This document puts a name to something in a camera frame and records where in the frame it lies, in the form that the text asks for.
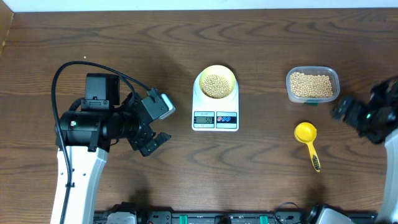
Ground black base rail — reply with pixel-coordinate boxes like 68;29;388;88
92;202;377;224

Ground soybeans in bowl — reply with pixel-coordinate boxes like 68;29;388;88
202;75;232;99

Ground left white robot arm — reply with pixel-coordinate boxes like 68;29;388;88
51;73;175;223

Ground yellow measuring scoop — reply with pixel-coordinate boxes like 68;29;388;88
294;122;321;172

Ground clear plastic bean container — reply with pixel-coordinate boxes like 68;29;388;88
286;66;340;104

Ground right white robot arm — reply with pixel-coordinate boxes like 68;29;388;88
331;77;397;223

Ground soybeans in container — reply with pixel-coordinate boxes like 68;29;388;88
290;72;333;98

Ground white digital kitchen scale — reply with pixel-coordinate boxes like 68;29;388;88
192;74;239;132

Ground yellow plastic bowl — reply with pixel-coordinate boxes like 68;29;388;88
199;65;238;99

